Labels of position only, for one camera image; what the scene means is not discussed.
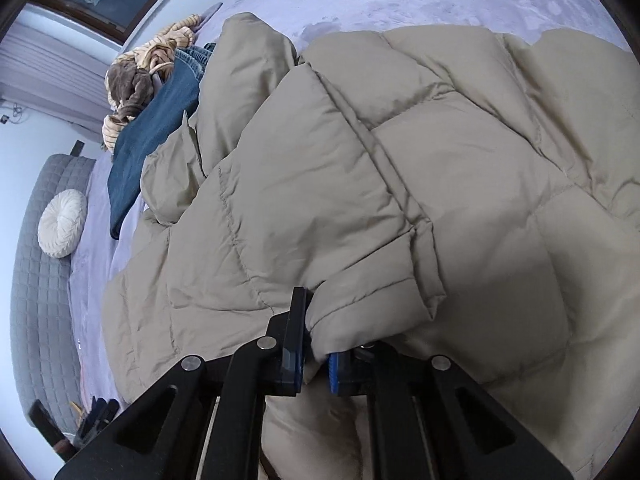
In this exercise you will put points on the lavender bed blanket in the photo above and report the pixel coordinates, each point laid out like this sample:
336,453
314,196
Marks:
98,257

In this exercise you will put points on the white round pillow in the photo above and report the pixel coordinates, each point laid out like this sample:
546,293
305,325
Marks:
62,222

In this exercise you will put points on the grey quilted headboard cushion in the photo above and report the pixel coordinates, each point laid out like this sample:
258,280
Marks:
44,357

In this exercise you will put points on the blue denim jeans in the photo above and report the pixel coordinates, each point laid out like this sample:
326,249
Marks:
177,99

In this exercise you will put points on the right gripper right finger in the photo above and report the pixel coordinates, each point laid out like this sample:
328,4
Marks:
351,373

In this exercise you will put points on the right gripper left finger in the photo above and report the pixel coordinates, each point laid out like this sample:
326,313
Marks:
289,330

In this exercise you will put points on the beige puffer jacket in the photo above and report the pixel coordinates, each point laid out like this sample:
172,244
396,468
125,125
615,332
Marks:
445,188

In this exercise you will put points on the brown striped plush clothing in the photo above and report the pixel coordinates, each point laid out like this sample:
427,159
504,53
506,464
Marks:
136,76

